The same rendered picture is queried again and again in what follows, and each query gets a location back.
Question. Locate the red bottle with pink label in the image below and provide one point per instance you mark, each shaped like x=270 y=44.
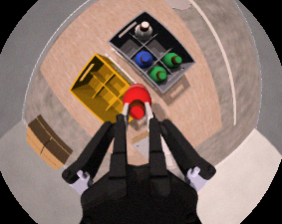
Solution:
x=136 y=95

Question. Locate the white bottle with grey label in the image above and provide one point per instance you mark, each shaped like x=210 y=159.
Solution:
x=143 y=32

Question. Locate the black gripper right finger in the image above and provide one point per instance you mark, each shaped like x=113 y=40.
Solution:
x=196 y=170

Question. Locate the yellow crate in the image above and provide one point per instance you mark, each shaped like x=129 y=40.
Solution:
x=101 y=76

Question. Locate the blue bottle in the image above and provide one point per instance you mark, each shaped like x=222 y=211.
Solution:
x=144 y=59

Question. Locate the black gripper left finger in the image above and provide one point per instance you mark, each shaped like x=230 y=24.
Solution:
x=80 y=174

